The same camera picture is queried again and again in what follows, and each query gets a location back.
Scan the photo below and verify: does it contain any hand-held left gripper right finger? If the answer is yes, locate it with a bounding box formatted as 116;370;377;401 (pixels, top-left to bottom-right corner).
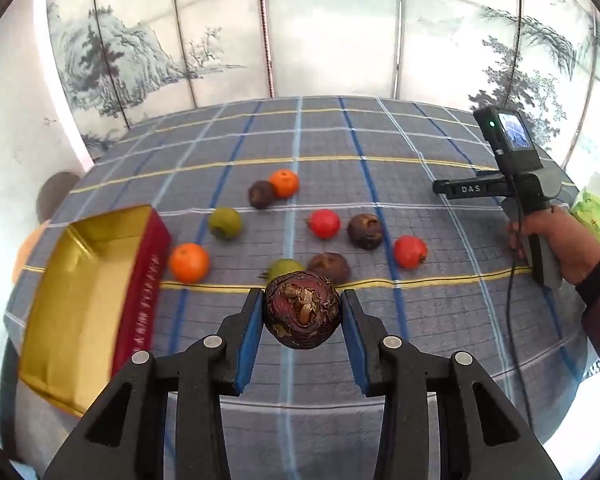
340;289;563;480

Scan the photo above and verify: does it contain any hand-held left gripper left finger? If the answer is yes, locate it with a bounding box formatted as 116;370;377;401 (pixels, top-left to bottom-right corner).
42;287;266;480

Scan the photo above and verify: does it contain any red tomato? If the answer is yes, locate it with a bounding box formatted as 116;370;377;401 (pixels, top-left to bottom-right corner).
393;235;428;270
307;209;342;240

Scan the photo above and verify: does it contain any green tomato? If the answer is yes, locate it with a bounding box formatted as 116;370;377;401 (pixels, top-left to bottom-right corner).
209;207;243;241
260;258;307;281

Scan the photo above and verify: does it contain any orange tangerine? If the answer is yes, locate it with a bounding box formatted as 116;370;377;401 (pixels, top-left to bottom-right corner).
168;243;211;284
269;169;300;199

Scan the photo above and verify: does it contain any red and gold tin box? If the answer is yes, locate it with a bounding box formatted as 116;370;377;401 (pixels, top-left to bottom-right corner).
17;204;172;418

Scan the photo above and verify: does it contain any person's right hand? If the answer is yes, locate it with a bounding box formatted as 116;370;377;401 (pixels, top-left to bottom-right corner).
506;205;600;286

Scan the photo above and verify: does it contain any green plastic packet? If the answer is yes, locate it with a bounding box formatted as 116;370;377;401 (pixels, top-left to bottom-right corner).
569;172;600;251

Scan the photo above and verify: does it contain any grey plaid tablecloth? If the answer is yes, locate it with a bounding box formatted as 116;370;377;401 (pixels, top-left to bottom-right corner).
2;96;600;480

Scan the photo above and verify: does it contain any painted landscape folding screen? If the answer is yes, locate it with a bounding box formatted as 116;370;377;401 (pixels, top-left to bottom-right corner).
45;0;600;186

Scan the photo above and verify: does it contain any grey round stone disc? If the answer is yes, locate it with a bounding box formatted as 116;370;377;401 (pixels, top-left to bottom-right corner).
35;171;83;223

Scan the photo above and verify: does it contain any black cable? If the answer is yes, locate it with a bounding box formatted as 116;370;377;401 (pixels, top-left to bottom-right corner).
500;250;537;441

